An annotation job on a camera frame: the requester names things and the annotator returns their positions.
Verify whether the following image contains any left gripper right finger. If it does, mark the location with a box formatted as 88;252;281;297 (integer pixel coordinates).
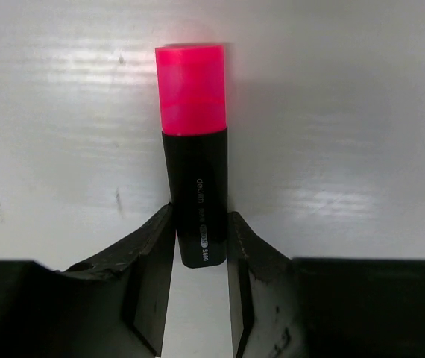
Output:
227;212;295;357

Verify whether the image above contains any pink cap black highlighter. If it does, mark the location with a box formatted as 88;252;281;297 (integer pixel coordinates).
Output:
155;43;228;269

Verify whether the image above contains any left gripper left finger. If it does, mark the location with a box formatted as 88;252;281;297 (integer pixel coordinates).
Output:
63;204;174;357

